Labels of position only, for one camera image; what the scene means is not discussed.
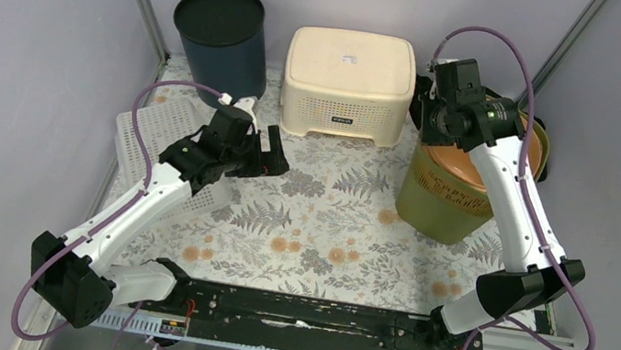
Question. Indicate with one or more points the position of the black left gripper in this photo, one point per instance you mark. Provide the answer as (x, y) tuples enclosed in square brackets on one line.
[(255, 154)]

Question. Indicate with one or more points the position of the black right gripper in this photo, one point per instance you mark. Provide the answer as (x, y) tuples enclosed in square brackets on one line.
[(427, 136)]

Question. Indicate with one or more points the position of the orange bucket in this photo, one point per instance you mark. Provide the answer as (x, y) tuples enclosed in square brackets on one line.
[(458, 163)]

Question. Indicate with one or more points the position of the green ribbed waste bin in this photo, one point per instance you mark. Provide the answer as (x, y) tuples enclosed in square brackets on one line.
[(439, 205)]

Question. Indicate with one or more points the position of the cream perforated plastic basket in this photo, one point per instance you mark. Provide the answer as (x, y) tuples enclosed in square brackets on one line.
[(348, 83)]

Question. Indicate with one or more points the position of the white perforated basket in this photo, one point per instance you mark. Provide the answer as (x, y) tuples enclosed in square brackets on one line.
[(160, 125)]

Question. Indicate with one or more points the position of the dark blue cylindrical bin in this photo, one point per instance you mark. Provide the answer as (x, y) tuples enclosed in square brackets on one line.
[(224, 45)]

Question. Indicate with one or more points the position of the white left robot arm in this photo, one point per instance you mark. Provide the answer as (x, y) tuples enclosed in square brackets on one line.
[(77, 274)]

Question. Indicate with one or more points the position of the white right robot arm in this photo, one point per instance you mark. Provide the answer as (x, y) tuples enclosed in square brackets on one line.
[(457, 111)]

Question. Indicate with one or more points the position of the black cloth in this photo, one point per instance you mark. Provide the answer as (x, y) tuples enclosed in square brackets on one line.
[(422, 106)]

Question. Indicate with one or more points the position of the floral patterned table mat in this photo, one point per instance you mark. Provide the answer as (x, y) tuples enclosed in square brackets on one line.
[(327, 228)]

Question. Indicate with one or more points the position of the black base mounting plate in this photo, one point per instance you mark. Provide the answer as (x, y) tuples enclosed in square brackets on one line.
[(223, 303)]

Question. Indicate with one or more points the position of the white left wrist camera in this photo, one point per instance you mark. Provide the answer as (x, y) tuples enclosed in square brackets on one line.
[(245, 104)]

